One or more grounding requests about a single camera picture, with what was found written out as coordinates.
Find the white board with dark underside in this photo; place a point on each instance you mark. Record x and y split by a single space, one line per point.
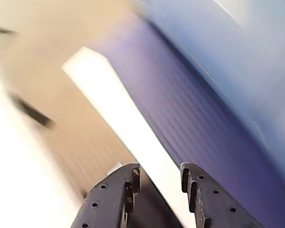
109 99

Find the dark elongated object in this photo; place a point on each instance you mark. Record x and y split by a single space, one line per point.
33 112
1 29

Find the blue cabinet body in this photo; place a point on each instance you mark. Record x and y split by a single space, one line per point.
180 107

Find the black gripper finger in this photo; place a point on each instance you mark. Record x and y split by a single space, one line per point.
107 202
211 209

